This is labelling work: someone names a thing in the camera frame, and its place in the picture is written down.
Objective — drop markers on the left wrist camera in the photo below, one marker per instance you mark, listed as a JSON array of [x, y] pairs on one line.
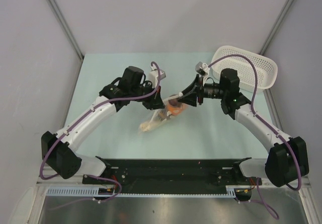
[[154, 76]]

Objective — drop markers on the dark purple fake fruit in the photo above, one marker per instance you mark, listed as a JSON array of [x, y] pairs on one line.
[[163, 114]]

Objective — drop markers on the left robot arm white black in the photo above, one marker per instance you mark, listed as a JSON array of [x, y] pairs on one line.
[[59, 149]]

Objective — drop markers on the fake green onion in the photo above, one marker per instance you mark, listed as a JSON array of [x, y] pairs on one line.
[[150, 126]]

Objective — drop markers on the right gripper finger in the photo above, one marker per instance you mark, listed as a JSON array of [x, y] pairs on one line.
[[189, 99], [191, 88]]

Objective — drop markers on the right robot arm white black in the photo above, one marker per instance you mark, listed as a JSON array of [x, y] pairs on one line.
[[287, 159]]

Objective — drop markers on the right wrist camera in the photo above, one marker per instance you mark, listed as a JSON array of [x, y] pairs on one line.
[[202, 69]]

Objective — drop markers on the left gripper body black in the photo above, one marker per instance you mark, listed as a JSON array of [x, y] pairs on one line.
[[145, 100]]

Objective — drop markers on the white perforated plastic basket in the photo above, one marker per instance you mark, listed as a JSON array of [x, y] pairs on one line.
[[252, 69]]

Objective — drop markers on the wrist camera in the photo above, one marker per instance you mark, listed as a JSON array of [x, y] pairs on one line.
[[154, 76], [202, 69]]

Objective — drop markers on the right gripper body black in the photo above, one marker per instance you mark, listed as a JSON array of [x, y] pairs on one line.
[[200, 93]]

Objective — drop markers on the white slotted cable duct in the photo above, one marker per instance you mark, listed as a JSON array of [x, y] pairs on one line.
[[72, 191]]

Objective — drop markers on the clear zip top bag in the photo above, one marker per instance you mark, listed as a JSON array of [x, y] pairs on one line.
[[154, 116]]

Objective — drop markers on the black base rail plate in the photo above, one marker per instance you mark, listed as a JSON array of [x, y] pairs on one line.
[[192, 177]]

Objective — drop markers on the orange fake tangerine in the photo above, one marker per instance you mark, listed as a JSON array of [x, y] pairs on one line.
[[175, 108]]

